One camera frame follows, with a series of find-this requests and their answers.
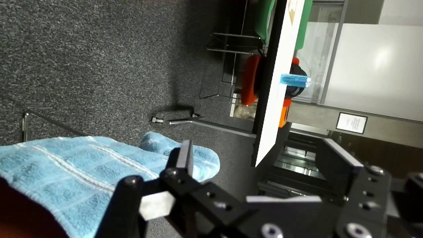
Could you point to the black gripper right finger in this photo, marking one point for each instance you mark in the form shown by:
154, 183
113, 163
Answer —
338, 169

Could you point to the small blue object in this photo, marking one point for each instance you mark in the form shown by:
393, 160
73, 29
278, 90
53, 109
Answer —
294, 81

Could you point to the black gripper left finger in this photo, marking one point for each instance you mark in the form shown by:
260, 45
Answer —
186, 160

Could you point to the green sheet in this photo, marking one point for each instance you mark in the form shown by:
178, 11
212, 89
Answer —
266, 17

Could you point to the light blue checkered towel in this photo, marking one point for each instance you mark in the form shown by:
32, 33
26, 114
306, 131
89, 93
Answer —
67, 172

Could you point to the white framed pillar sign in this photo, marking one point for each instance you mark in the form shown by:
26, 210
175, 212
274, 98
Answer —
352, 123

